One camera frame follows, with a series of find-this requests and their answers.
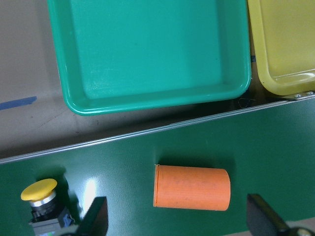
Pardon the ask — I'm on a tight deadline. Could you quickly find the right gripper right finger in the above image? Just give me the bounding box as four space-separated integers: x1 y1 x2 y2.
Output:
246 194 315 236

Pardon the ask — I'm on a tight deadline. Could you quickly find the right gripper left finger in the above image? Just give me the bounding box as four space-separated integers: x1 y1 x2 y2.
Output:
59 196 109 236

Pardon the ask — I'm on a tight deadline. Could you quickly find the plain orange cylinder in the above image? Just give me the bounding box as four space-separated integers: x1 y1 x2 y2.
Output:
153 165 231 211

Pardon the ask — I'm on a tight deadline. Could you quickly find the green conveyor belt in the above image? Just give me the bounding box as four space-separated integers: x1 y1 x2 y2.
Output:
0 98 315 236

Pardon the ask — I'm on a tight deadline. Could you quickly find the green tray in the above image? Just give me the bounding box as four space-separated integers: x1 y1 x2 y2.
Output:
47 0 251 116

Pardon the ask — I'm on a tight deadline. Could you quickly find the yellow tray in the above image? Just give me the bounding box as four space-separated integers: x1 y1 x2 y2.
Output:
248 0 315 96

